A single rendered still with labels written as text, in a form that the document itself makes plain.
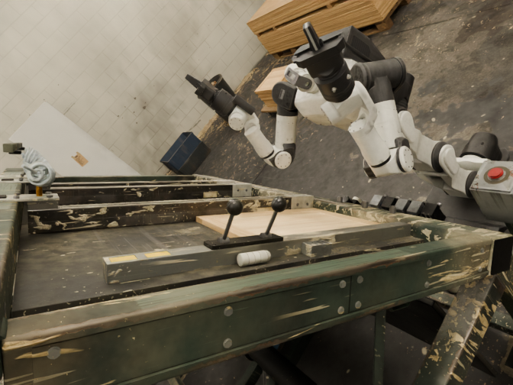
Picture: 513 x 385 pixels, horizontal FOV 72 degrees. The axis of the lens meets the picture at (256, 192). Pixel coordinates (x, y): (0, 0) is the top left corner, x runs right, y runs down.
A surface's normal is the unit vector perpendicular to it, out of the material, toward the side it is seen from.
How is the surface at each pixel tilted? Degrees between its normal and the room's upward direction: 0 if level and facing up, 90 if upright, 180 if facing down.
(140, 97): 90
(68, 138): 90
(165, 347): 90
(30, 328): 51
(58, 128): 90
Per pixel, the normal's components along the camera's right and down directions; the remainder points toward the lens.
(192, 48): 0.50, 0.18
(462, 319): -0.64, -0.59
